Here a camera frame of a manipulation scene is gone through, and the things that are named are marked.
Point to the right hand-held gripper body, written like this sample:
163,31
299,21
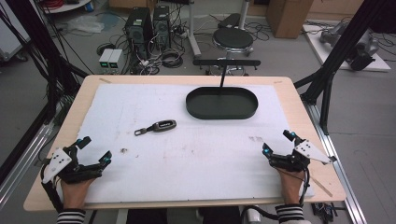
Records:
311,151

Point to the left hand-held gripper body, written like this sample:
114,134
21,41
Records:
56,163

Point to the person's left hand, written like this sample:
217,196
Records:
74,194

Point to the person's right hand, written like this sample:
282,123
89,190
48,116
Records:
291,186

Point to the thin wooden stick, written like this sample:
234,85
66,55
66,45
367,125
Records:
322,187

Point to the black oval tray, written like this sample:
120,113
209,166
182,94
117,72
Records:
221,105

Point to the dark car key fob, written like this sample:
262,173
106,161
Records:
162,125

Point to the white foam mat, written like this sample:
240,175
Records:
193,161

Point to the white power supply box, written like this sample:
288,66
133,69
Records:
105,59
115,59

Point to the black T-shaped stand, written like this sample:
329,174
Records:
226,63

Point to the person's dark legs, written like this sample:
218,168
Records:
183,216

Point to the white board with grey equipment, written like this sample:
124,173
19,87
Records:
348,46

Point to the black round stool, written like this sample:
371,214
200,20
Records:
233,39

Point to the brown cardboard box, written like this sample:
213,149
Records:
288,17

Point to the clear plastic bag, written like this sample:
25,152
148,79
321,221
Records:
85,23

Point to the large black computer tower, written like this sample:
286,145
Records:
138,31

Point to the slim black computer tower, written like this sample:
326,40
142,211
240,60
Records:
161,26

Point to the white table leg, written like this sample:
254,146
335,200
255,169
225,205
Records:
193,29

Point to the aluminium rail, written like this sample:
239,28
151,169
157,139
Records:
21,157
339,165

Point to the black metal frame strut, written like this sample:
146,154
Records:
339,46
40,40

